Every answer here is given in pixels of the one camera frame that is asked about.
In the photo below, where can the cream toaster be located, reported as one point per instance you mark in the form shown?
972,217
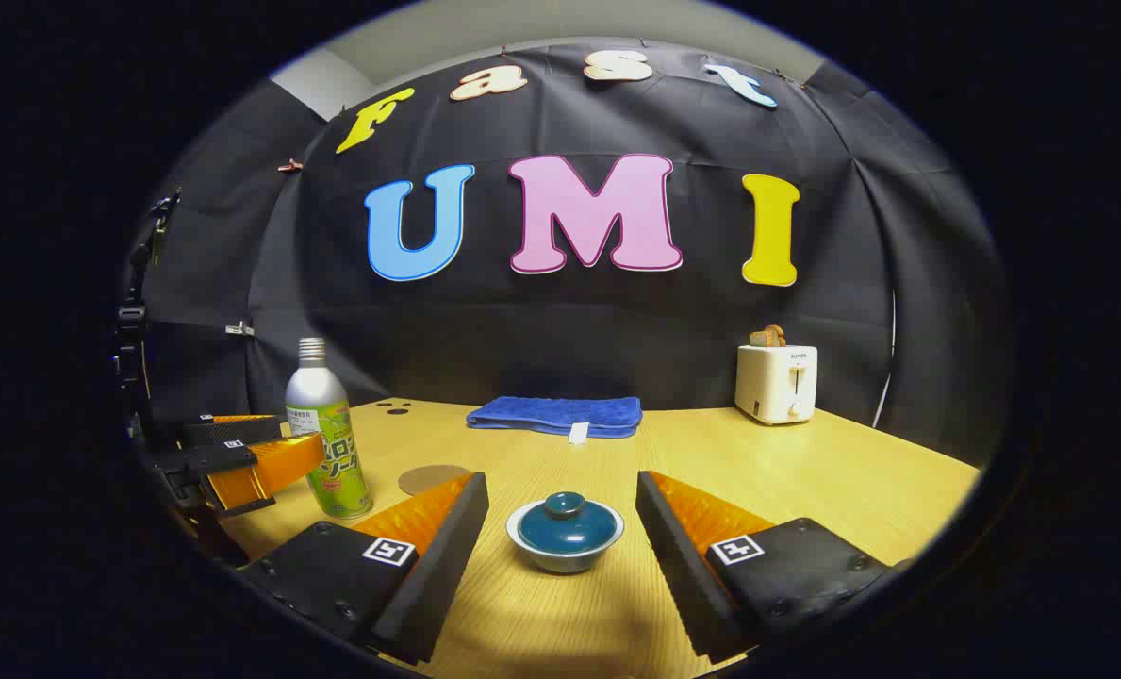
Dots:
772,387

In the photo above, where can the small brown clip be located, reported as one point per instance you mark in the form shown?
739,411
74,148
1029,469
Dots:
289,166

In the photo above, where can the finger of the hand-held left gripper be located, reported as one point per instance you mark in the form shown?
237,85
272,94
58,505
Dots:
268,467
239,430

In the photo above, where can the black backdrop cloth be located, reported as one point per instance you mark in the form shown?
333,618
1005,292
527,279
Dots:
560,321

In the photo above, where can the white grey teacup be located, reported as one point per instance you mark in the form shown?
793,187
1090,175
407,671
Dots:
565,564

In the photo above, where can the teal teacup lid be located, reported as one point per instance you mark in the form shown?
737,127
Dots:
565,528

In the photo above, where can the brown bread slice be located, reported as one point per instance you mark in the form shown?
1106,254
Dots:
767,336

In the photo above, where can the black stand with clamps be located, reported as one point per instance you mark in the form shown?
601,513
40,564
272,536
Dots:
131,330

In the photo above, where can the silver green water bottle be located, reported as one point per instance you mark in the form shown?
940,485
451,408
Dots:
315,391

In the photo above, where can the round brown coaster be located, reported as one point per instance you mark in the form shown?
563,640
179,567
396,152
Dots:
428,479

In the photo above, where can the silver metal clip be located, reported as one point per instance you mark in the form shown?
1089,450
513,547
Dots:
239,329

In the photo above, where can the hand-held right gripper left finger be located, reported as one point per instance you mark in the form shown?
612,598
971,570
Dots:
447,566

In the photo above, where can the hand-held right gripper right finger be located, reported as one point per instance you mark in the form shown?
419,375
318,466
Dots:
683,575

